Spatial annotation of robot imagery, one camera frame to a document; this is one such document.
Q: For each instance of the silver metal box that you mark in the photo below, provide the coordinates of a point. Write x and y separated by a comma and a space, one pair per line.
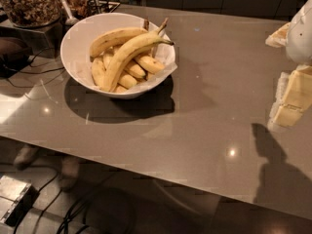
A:
15, 199

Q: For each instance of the left lower yellow banana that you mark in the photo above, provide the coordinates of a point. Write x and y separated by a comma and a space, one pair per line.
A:
98, 71

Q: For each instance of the white paper bowl liner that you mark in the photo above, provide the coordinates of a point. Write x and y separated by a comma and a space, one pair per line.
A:
165, 54

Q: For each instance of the metal scoop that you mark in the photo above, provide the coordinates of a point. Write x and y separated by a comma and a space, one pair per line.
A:
70, 19

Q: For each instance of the right short yellow banana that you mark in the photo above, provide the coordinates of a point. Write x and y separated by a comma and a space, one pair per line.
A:
149, 63

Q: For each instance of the glass jar of nuts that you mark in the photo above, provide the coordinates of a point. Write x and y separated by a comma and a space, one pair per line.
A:
31, 13

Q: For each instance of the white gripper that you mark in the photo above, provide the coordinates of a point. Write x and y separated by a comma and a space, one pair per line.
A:
300, 36

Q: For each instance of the middle yellow banana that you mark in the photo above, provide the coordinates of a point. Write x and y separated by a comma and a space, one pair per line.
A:
132, 68

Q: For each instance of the white ceramic bowl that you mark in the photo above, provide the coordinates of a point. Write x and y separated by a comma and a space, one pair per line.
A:
75, 45

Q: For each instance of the long front yellow banana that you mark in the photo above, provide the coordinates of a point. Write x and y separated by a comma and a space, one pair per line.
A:
132, 48

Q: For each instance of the top back yellow banana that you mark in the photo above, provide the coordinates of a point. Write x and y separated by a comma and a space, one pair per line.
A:
113, 37

